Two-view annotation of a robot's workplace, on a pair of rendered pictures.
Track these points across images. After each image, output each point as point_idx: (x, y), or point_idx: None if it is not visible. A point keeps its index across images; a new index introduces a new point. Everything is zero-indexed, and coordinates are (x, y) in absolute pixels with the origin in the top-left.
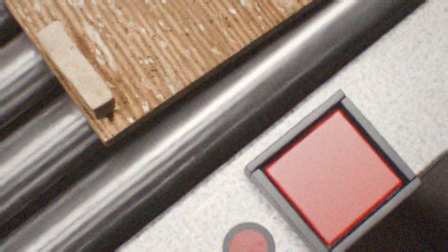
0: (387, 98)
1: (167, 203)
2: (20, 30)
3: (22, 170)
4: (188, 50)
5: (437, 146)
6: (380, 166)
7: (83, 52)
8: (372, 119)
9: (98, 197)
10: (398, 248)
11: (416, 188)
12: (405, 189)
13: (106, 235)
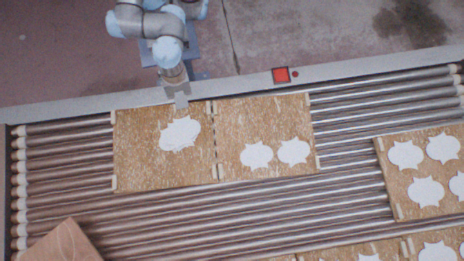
0: (267, 81)
1: None
2: None
3: (317, 97)
4: (291, 97)
5: (264, 72)
6: (275, 72)
7: (304, 104)
8: (271, 80)
9: (310, 88)
10: None
11: (272, 68)
12: (273, 68)
13: (311, 85)
